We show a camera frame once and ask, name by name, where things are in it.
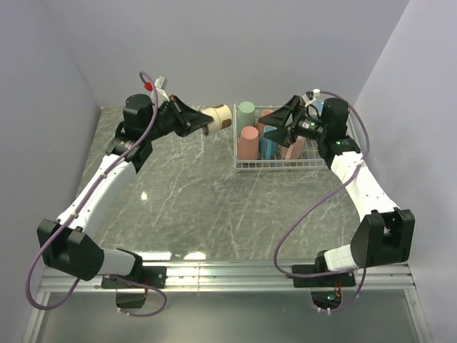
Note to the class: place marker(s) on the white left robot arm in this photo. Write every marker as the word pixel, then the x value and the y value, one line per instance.
pixel 67 242

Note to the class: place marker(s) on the white and pink mug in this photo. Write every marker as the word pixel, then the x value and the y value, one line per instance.
pixel 294 151

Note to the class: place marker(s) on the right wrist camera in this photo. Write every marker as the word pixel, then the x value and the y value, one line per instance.
pixel 310 98

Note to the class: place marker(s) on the white wire dish rack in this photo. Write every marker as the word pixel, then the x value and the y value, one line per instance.
pixel 310 158

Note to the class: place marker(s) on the blue flowered mug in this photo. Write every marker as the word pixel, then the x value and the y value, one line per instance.
pixel 267 148

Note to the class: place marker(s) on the tall green plastic cup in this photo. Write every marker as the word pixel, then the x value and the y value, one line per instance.
pixel 246 115

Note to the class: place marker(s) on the blue mug orange interior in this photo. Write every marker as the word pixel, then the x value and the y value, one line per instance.
pixel 315 109

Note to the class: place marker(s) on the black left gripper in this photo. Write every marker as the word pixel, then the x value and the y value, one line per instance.
pixel 186 116

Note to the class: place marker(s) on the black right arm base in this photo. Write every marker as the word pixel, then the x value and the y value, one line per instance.
pixel 328 293

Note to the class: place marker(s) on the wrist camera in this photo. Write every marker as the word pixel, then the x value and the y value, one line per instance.
pixel 310 98
pixel 158 84

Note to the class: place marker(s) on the tall pink plastic cup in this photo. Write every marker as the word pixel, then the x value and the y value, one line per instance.
pixel 248 144

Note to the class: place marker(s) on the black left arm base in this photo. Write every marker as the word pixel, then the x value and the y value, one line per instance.
pixel 133 293

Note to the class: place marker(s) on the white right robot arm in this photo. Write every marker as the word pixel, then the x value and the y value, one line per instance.
pixel 385 232

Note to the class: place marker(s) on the aluminium front rail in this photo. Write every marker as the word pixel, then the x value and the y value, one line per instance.
pixel 237 276

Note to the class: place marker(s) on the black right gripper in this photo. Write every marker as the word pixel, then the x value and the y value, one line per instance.
pixel 279 118

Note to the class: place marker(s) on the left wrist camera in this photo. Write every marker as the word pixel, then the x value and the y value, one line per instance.
pixel 158 84

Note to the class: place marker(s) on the stainless steel cup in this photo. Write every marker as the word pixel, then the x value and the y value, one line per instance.
pixel 222 119

